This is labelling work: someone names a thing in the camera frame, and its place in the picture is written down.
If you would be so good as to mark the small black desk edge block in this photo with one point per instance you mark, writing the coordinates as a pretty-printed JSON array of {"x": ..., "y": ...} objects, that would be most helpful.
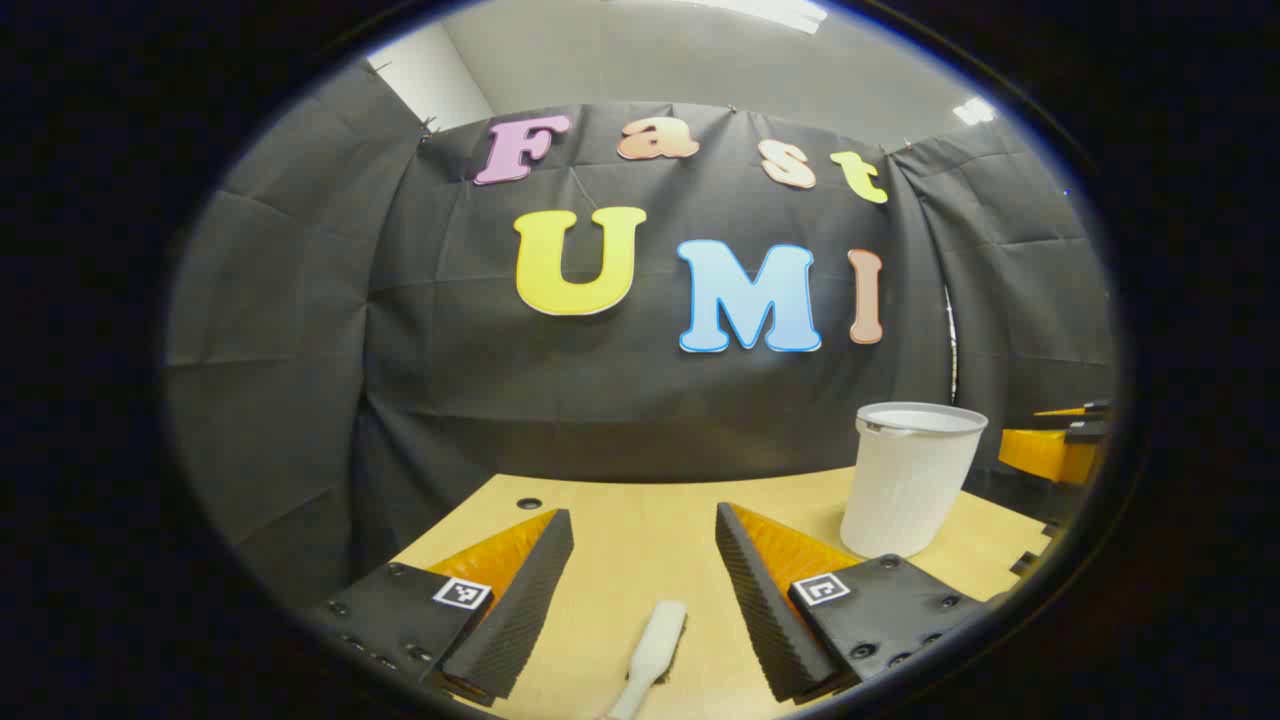
[{"x": 1025, "y": 565}]

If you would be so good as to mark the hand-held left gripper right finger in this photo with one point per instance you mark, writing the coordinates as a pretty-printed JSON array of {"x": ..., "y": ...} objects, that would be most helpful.
[{"x": 760, "y": 610}]

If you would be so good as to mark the wooden desktop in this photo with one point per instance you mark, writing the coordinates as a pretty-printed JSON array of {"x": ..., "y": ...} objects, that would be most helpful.
[{"x": 640, "y": 540}]

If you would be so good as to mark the ceiling light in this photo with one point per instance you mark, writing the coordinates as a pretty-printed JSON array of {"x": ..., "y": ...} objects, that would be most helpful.
[{"x": 975, "y": 110}]

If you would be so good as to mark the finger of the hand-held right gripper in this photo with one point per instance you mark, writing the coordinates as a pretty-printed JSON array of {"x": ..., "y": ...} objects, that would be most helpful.
[
  {"x": 1045, "y": 455},
  {"x": 1095, "y": 407}
]

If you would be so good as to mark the small white broom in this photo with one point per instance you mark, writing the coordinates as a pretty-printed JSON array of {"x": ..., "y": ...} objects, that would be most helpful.
[{"x": 650, "y": 655}]

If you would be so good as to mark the black backdrop cloth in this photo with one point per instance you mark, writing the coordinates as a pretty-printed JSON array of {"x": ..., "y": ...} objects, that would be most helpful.
[{"x": 600, "y": 400}]

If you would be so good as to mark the white garbage bin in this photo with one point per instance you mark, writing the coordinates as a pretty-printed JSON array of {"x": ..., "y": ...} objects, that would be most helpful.
[{"x": 905, "y": 480}]

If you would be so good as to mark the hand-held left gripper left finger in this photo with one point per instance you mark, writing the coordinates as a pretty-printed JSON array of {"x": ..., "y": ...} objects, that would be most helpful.
[{"x": 525, "y": 610}]

